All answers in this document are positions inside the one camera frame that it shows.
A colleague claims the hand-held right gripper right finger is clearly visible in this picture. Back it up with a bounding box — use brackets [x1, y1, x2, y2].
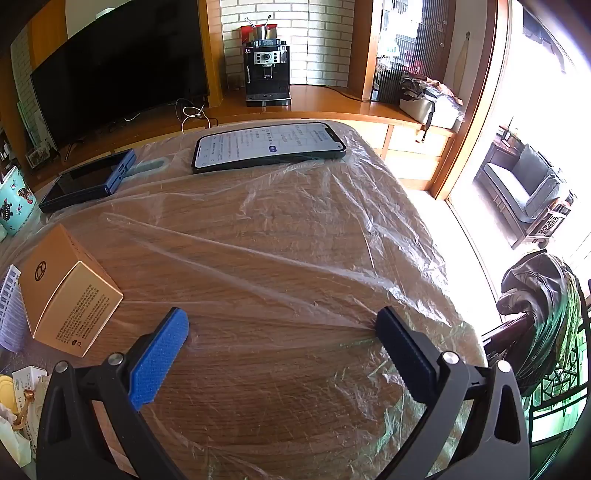
[375, 305, 531, 480]

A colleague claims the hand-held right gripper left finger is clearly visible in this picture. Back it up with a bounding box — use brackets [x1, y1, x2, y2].
[36, 307, 190, 480]

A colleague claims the brown cardboard box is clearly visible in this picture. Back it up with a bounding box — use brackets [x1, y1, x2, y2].
[18, 224, 124, 358]

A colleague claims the dark wooden chair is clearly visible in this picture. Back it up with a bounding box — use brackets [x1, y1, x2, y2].
[480, 314, 591, 462]

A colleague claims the white medicine box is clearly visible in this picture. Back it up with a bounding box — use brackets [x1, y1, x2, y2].
[11, 366, 51, 403]

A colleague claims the dark jacket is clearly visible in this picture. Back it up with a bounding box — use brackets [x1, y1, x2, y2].
[496, 251, 573, 398]

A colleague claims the yellow plastic cup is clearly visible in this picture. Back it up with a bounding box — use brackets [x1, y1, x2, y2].
[0, 375, 21, 408]

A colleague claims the green cloth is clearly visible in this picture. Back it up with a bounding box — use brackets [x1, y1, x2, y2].
[556, 268, 583, 374]

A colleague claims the carved wooden side table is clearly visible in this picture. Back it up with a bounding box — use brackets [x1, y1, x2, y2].
[522, 210, 568, 250]

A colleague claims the pale blue plastic item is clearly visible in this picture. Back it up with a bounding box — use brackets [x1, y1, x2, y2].
[124, 157, 170, 179]

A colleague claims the dark device with blue case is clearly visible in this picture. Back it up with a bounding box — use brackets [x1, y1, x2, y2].
[39, 148, 137, 214]

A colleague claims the grey armchair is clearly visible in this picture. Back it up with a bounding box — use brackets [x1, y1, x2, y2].
[478, 143, 561, 225]

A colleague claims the teal printed mug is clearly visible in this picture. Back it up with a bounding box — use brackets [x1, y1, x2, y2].
[0, 166, 38, 237]

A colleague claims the black smartphone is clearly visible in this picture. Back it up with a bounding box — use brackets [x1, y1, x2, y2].
[191, 121, 347, 174]

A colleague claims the white storage box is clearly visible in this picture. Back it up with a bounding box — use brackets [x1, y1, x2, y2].
[399, 74, 465, 131]

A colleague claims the black television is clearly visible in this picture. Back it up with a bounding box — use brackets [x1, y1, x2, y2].
[30, 0, 211, 148]

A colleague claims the black coffee machine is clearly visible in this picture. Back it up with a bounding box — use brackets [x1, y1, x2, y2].
[240, 21, 293, 108]

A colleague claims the small photo frame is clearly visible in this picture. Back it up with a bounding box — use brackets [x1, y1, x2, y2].
[25, 145, 54, 169]

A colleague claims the white cable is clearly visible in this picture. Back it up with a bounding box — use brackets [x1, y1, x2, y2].
[175, 98, 211, 136]

